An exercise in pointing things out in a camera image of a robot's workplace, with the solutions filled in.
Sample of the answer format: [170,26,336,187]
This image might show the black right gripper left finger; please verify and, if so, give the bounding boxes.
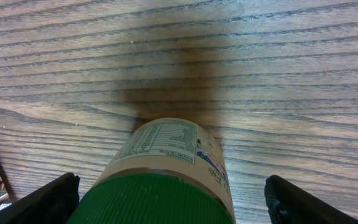
[0,172,80,224]

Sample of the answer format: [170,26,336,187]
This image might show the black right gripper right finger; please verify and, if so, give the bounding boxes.
[264,175,358,224]

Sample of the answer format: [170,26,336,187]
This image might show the green lid white jar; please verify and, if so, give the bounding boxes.
[69,118,236,223]

